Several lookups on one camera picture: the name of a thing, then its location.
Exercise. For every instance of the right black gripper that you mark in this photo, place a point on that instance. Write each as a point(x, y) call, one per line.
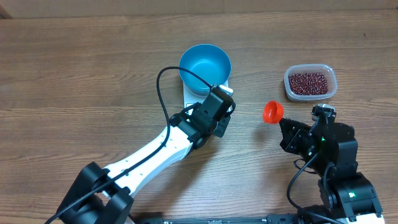
point(293, 137)

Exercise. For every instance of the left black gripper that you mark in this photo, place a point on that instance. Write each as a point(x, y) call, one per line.
point(221, 129)

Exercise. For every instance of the red scoop with blue handle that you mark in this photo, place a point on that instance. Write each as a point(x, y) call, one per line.
point(273, 112)

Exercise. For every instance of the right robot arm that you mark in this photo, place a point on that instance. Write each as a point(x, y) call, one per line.
point(330, 149)

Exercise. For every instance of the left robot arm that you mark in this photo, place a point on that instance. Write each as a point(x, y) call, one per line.
point(106, 195)

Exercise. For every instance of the white digital kitchen scale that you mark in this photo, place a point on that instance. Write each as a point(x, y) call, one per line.
point(190, 97)

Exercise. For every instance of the blue bowl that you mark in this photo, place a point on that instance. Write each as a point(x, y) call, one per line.
point(209, 62)

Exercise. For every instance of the red beans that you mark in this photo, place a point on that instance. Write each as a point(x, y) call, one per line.
point(308, 83)

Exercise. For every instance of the clear plastic container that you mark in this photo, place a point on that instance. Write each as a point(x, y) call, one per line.
point(311, 68)

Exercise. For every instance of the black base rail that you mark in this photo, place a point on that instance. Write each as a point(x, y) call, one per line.
point(269, 219)

